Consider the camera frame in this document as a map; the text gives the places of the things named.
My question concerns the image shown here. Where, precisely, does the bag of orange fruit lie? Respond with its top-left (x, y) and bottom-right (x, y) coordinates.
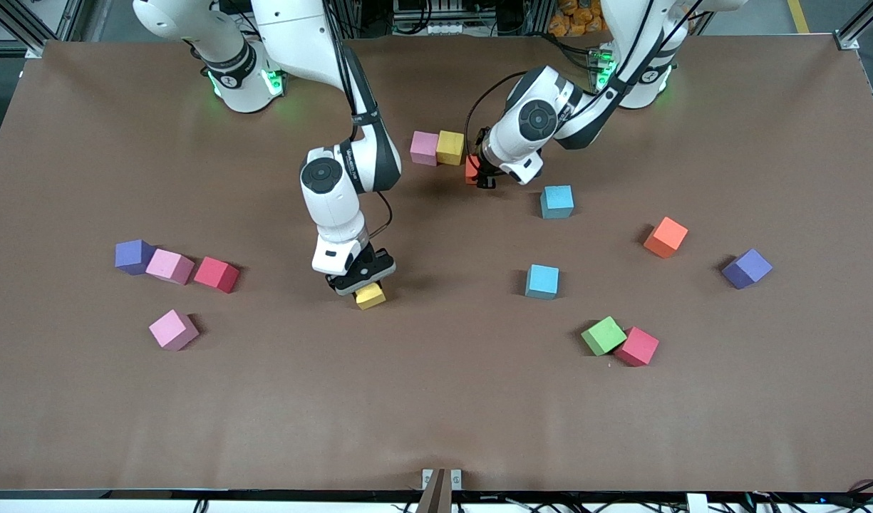
top-left (548, 0), bottom-right (606, 38)

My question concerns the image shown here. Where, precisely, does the purple foam block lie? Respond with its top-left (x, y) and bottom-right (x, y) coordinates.
top-left (115, 239), bottom-right (157, 276)
top-left (722, 249), bottom-right (773, 290)

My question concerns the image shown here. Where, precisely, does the red foam block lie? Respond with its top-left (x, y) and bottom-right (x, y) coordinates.
top-left (614, 326), bottom-right (660, 367)
top-left (194, 256), bottom-right (241, 294)

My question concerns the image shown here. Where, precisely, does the aluminium frame profile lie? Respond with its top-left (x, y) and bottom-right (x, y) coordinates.
top-left (0, 0), bottom-right (88, 59)
top-left (835, 0), bottom-right (873, 52)

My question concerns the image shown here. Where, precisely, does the pink foam block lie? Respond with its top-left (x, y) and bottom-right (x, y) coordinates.
top-left (149, 309), bottom-right (200, 352)
top-left (410, 131), bottom-right (440, 167)
top-left (145, 249), bottom-right (195, 286)

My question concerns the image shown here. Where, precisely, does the equipment rack with cables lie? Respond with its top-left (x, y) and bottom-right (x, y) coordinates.
top-left (392, 0), bottom-right (480, 36)

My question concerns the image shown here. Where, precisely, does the metal table edge bracket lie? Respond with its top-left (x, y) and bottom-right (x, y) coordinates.
top-left (416, 468), bottom-right (463, 513)

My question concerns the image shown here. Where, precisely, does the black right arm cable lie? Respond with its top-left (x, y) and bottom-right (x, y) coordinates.
top-left (367, 191), bottom-right (395, 241)

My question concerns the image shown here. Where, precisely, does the blue foam block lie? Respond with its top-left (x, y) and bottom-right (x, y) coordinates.
top-left (525, 264), bottom-right (560, 301)
top-left (540, 185), bottom-right (575, 219)

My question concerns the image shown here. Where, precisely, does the bundle of floor cables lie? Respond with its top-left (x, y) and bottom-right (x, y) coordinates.
top-left (735, 481), bottom-right (873, 513)

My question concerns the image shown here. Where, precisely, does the yellow foam block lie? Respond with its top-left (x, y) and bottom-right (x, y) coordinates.
top-left (355, 281), bottom-right (387, 311)
top-left (436, 130), bottom-right (466, 166)

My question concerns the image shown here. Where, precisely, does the green foam block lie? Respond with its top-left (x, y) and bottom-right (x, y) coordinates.
top-left (581, 316), bottom-right (628, 357)

